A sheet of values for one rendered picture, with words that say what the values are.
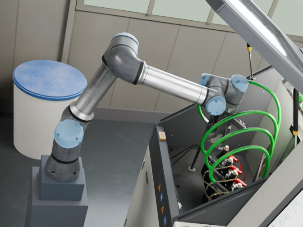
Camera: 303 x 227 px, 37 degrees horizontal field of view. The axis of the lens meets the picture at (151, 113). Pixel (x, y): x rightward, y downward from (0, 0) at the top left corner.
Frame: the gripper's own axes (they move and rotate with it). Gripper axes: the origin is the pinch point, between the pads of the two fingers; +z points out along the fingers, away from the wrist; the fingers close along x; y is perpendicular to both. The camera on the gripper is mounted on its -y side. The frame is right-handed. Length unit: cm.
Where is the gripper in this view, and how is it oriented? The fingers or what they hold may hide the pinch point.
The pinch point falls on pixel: (218, 145)
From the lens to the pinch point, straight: 209.2
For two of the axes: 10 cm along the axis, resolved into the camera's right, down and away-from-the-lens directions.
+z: -2.4, 8.0, 5.5
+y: -9.7, -1.4, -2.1
